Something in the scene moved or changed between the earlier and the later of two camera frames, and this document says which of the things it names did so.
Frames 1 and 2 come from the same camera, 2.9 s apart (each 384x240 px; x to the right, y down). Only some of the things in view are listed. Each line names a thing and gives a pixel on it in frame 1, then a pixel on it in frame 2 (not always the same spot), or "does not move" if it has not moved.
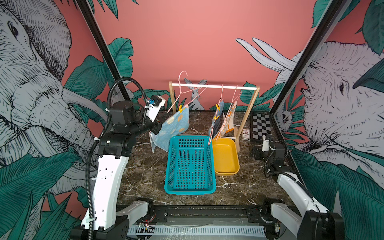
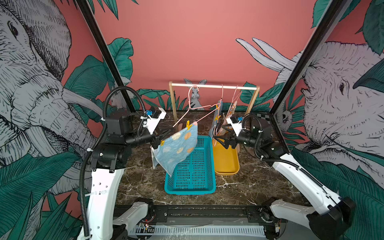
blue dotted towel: (173, 124) → (172, 154)
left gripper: (157, 125) → (156, 139)
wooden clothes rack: (257, 88) does not move
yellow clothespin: (180, 109) → (188, 126)
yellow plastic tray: (226, 158) does not move
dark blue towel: (214, 127) does not move
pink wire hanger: (181, 92) → (191, 108)
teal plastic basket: (190, 167) does not move
